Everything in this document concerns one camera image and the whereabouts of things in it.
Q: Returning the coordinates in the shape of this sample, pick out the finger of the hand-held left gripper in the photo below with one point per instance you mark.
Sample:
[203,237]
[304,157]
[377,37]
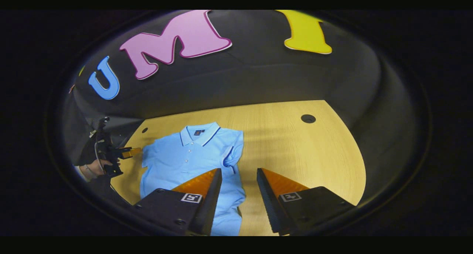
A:
[129,153]

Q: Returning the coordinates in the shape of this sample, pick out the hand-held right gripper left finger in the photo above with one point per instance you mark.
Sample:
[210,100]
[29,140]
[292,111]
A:
[210,206]

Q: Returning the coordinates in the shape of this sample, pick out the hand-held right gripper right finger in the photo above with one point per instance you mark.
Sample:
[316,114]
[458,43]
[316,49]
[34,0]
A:
[269,206]

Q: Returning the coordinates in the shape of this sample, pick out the light blue T-shirt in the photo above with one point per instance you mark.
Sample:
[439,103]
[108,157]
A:
[184,158]

